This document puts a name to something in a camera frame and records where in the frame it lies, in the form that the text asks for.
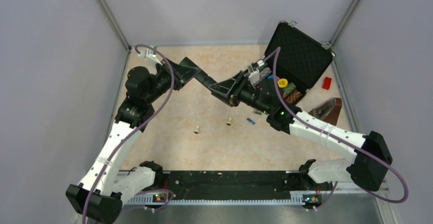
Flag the green chip stack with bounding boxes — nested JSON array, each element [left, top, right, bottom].
[[283, 83, 296, 95]]

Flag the cream chess pawn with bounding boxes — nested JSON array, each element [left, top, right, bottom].
[[226, 117, 232, 126], [194, 125, 200, 134]]

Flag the red toy brick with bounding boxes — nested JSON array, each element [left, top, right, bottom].
[[322, 77, 332, 90]]

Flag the black remote control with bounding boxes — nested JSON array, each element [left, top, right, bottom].
[[195, 70, 217, 90]]

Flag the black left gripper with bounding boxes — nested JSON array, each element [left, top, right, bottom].
[[145, 57, 201, 103]]

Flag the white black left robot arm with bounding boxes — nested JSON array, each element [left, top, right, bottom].
[[65, 58, 201, 223]]

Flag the black poker chip case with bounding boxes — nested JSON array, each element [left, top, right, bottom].
[[264, 21, 334, 105]]

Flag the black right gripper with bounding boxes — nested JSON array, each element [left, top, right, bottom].
[[209, 70, 272, 115]]

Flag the yellow big blind chip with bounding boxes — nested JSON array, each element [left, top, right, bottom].
[[277, 79, 289, 88]]

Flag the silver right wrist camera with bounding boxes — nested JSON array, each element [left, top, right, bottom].
[[247, 59, 266, 87]]

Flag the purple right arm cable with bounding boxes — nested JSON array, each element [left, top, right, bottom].
[[263, 46, 410, 204]]

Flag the orange black chip stack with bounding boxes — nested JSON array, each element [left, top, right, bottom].
[[286, 90, 302, 104]]

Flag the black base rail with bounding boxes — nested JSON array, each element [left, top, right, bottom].
[[118, 170, 390, 207]]

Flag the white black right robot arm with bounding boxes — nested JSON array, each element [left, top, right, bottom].
[[207, 71, 393, 192]]

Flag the brown metronome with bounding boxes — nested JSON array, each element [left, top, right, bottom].
[[309, 97, 343, 126]]

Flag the blue battery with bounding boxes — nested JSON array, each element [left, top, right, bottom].
[[247, 118, 256, 125]]

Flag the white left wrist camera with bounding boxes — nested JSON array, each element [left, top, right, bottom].
[[134, 45, 162, 65]]

